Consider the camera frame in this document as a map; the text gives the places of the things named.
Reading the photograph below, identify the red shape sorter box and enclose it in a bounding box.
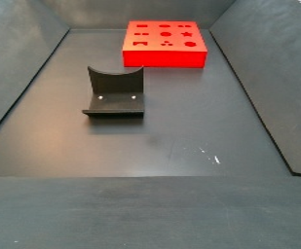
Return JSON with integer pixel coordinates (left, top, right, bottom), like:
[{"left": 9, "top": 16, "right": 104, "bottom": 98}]
[{"left": 122, "top": 20, "right": 207, "bottom": 68}]

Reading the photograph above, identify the black curved holder bracket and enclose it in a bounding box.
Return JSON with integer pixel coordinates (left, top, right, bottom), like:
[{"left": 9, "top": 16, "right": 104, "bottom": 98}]
[{"left": 82, "top": 67, "right": 144, "bottom": 117}]

